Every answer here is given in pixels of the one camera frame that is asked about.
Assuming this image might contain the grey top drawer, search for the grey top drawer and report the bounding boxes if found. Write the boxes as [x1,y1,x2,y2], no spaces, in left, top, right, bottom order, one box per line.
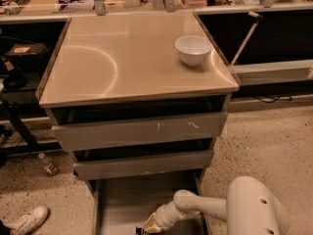
[52,112,227,151]

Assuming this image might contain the black metal stand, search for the black metal stand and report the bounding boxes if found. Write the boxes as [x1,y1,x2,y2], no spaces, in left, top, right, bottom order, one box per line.
[0,96,61,155]

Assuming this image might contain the black bag with label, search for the black bag with label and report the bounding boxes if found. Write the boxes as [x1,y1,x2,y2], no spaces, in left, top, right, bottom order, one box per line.
[4,43,50,72]

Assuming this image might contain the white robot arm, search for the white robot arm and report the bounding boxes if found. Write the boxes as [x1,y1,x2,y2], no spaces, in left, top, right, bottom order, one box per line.
[143,176,291,235]

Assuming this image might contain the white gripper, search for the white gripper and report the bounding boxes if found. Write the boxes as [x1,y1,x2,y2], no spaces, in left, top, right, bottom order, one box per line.
[143,203,178,234]

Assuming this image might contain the white bowl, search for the white bowl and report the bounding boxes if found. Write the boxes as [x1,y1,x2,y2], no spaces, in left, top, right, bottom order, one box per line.
[175,35,213,67]

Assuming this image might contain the black rxbar chocolate bar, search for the black rxbar chocolate bar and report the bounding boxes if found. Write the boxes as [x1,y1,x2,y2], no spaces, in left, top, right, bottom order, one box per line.
[135,227,156,235]

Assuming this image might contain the grey open bottom drawer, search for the grey open bottom drawer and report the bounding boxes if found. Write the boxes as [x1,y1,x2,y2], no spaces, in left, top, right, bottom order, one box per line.
[92,170,201,235]

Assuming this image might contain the white sneaker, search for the white sneaker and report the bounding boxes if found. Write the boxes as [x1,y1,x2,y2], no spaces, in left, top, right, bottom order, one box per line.
[6,206,49,235]

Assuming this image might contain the plastic water bottle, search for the plastic water bottle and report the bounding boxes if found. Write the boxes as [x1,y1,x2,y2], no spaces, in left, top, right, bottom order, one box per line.
[38,152,60,175]

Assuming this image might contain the grey drawer cabinet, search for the grey drawer cabinet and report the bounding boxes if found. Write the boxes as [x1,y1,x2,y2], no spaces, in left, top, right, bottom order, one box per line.
[35,11,242,235]

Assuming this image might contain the grey middle drawer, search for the grey middle drawer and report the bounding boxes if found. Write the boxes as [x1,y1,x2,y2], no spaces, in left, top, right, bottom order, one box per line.
[73,150,213,180]

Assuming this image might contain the black cable on floor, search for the black cable on floor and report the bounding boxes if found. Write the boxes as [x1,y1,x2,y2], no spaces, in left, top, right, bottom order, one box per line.
[253,94,293,104]

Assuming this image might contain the black headphones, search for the black headphones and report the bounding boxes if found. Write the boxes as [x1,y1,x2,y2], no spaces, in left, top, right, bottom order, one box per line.
[1,57,26,89]

